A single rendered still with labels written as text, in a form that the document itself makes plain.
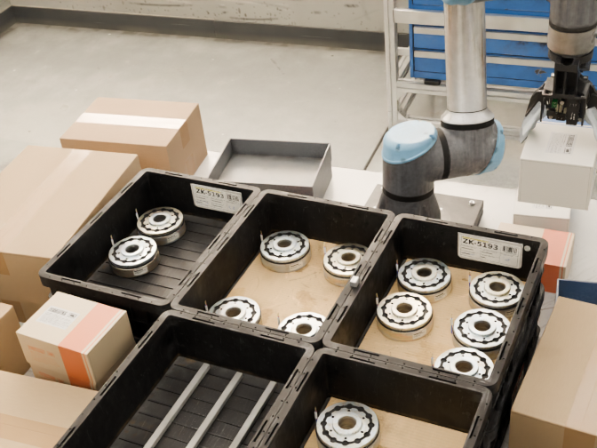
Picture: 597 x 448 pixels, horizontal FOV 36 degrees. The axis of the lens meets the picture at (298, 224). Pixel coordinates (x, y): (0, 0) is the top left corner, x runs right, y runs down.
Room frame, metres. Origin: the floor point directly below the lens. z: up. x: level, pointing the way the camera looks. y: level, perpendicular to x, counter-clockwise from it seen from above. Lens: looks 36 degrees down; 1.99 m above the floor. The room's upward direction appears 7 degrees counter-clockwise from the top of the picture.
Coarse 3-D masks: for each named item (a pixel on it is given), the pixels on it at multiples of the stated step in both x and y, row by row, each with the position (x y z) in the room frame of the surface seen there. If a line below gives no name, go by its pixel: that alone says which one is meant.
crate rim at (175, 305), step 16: (272, 192) 1.59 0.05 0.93; (256, 208) 1.55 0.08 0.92; (352, 208) 1.50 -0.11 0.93; (368, 208) 1.49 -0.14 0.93; (240, 224) 1.49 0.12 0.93; (384, 224) 1.43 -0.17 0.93; (224, 240) 1.44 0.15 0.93; (208, 256) 1.40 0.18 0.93; (368, 256) 1.34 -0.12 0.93; (192, 288) 1.31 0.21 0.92; (352, 288) 1.25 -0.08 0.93; (176, 304) 1.26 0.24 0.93; (336, 304) 1.21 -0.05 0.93; (224, 320) 1.21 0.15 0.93; (240, 320) 1.20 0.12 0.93; (288, 336) 1.15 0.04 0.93; (304, 336) 1.14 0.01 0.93; (320, 336) 1.14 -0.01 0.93
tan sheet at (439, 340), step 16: (464, 272) 1.38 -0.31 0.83; (464, 288) 1.33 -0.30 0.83; (432, 304) 1.30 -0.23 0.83; (448, 304) 1.29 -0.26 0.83; (464, 304) 1.28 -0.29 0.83; (448, 320) 1.25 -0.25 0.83; (368, 336) 1.23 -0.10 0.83; (384, 336) 1.22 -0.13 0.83; (432, 336) 1.21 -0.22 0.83; (448, 336) 1.20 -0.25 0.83; (384, 352) 1.18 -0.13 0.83; (400, 352) 1.18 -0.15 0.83; (416, 352) 1.17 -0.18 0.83; (432, 352) 1.17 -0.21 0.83
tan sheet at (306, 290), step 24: (312, 240) 1.54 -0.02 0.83; (312, 264) 1.46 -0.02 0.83; (240, 288) 1.41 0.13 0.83; (264, 288) 1.40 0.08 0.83; (288, 288) 1.39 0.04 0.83; (312, 288) 1.38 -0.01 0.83; (336, 288) 1.37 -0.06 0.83; (264, 312) 1.33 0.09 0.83; (288, 312) 1.32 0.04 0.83; (312, 312) 1.31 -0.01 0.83
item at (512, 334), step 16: (432, 224) 1.42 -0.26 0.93; (448, 224) 1.41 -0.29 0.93; (464, 224) 1.40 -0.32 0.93; (384, 240) 1.38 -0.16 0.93; (528, 240) 1.33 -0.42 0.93; (544, 240) 1.32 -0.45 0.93; (544, 256) 1.28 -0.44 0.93; (368, 272) 1.29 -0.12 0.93; (528, 288) 1.20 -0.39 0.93; (352, 304) 1.21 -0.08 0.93; (528, 304) 1.17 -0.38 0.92; (336, 320) 1.17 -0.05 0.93; (512, 320) 1.12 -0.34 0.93; (512, 336) 1.08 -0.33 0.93; (352, 352) 1.09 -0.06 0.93; (368, 352) 1.09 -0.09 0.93; (416, 368) 1.04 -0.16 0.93; (432, 368) 1.03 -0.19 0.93; (496, 368) 1.02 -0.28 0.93; (480, 384) 0.99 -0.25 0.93; (496, 384) 0.99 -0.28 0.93
